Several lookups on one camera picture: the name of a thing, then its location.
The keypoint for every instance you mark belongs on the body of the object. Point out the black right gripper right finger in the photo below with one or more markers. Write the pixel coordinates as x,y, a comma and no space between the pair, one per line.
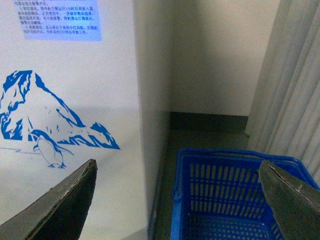
295,204

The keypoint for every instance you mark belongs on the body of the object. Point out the grey pleated curtain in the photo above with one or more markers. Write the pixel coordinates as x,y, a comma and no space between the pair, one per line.
284,117

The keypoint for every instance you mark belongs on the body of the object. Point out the blue plastic shopping basket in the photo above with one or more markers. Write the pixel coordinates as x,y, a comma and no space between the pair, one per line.
217,195

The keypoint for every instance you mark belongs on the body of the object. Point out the white chest freezer blue rim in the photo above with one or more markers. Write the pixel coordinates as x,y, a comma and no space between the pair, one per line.
81,80

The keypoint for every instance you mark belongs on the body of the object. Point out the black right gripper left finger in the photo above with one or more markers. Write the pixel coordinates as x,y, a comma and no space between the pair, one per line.
59,214

